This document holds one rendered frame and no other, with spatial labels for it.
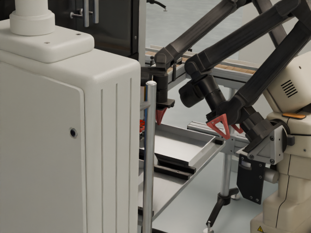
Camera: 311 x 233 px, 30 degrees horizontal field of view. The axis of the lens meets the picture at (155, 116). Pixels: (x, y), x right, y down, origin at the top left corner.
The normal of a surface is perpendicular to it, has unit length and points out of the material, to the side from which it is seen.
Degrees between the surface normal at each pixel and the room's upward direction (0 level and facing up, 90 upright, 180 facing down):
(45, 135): 90
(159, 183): 0
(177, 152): 0
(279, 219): 90
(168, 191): 0
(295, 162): 90
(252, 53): 90
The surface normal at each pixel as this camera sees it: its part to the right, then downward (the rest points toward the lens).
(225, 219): 0.03, -0.92
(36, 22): 0.35, 0.38
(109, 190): 0.79, 0.26
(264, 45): -0.46, 0.34
